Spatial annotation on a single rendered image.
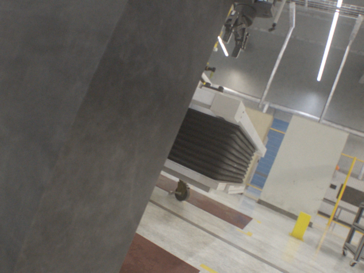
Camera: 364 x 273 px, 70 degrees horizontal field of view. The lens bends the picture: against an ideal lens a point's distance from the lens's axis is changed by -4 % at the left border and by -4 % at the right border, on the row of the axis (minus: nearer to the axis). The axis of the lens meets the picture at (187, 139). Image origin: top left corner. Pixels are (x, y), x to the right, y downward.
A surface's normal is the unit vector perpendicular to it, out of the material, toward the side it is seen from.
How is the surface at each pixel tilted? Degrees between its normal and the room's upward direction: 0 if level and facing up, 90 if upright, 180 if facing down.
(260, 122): 90
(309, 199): 90
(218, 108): 90
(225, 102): 90
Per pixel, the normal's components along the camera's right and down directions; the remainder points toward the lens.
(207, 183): -0.34, -0.17
